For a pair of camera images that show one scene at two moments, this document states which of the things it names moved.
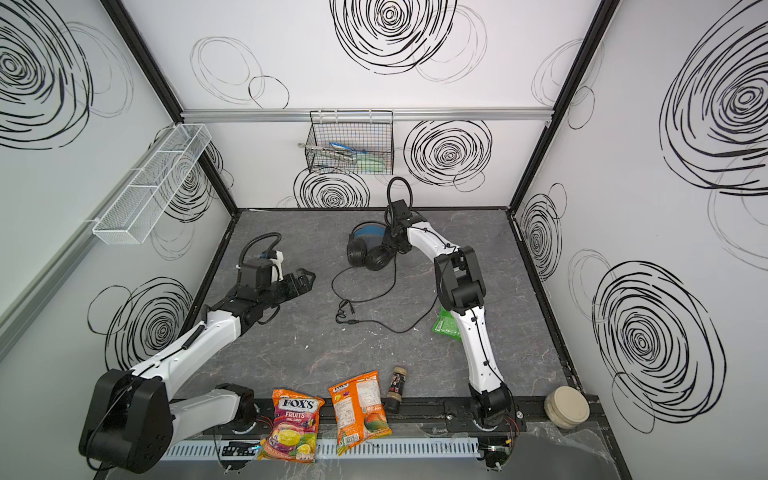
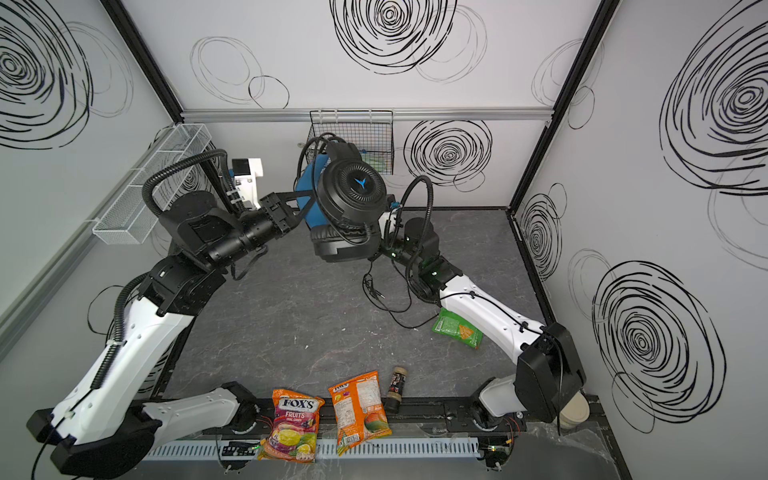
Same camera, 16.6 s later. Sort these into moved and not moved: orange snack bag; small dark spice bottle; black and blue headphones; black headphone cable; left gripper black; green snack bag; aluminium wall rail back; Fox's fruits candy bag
Moved: black and blue headphones; black headphone cable; left gripper black
Not moved: Fox's fruits candy bag; small dark spice bottle; aluminium wall rail back; green snack bag; orange snack bag
